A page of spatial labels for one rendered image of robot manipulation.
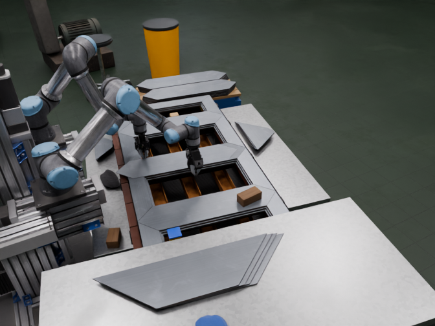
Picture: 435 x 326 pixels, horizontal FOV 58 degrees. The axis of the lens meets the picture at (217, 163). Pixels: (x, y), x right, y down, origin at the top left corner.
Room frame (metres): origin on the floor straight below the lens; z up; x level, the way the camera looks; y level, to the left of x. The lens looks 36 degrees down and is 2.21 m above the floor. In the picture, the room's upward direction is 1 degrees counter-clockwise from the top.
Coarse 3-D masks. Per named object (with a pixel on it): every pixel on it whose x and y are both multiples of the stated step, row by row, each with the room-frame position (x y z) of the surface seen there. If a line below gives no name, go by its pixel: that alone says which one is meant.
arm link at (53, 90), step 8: (80, 40) 1.95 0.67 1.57; (88, 40) 1.98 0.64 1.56; (88, 48) 1.93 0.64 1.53; (96, 48) 2.01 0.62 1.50; (88, 56) 1.91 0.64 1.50; (56, 72) 1.98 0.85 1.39; (64, 72) 1.95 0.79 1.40; (56, 80) 1.96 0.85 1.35; (64, 80) 1.96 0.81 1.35; (48, 88) 1.98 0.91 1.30; (56, 88) 1.96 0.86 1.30; (64, 88) 1.99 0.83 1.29; (40, 96) 1.96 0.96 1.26; (48, 96) 1.96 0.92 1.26; (56, 96) 1.98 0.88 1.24; (56, 104) 2.00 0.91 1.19
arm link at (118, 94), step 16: (112, 80) 1.60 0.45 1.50; (112, 96) 1.50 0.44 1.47; (128, 96) 1.50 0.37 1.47; (112, 112) 1.47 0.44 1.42; (128, 112) 1.49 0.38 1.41; (96, 128) 1.43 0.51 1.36; (80, 144) 1.38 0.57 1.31; (48, 160) 1.35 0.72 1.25; (64, 160) 1.33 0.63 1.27; (80, 160) 1.36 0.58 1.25; (48, 176) 1.28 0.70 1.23; (64, 176) 1.29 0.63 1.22
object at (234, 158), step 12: (168, 108) 2.59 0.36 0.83; (180, 108) 2.61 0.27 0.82; (204, 108) 2.58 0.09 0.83; (216, 132) 2.27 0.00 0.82; (120, 144) 2.11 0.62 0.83; (228, 144) 2.08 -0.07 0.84; (204, 168) 1.85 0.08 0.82; (240, 168) 1.85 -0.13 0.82; (228, 216) 1.44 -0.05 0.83; (240, 216) 1.45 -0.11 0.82; (168, 228) 1.35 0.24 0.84; (180, 228) 1.36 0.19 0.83; (192, 228) 1.37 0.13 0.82
